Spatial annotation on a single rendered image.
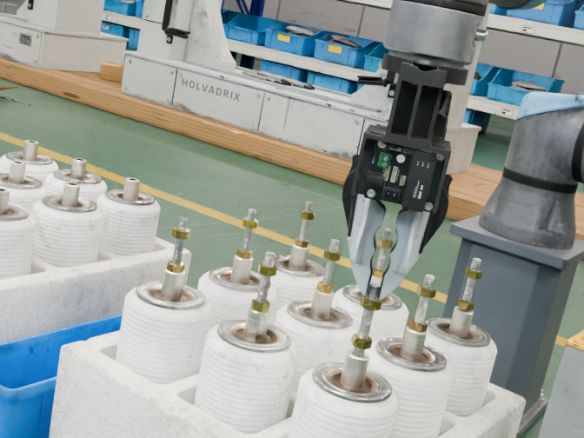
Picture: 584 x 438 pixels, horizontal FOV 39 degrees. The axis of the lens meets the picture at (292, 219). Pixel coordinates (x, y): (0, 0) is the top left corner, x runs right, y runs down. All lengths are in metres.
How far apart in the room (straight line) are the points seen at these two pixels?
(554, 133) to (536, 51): 8.17
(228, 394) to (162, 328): 0.11
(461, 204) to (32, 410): 2.06
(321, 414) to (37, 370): 0.47
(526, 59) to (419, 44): 8.83
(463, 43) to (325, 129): 2.47
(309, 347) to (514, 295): 0.50
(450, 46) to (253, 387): 0.37
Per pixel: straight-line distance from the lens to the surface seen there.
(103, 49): 4.41
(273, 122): 3.27
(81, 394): 0.93
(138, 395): 0.87
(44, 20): 4.23
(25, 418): 1.01
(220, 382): 0.83
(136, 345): 0.90
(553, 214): 1.33
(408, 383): 0.85
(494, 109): 5.64
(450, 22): 0.68
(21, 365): 1.11
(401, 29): 0.68
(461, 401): 0.98
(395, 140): 0.67
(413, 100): 0.69
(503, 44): 9.59
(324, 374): 0.79
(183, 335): 0.89
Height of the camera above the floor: 0.57
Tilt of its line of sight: 14 degrees down
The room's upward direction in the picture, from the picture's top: 11 degrees clockwise
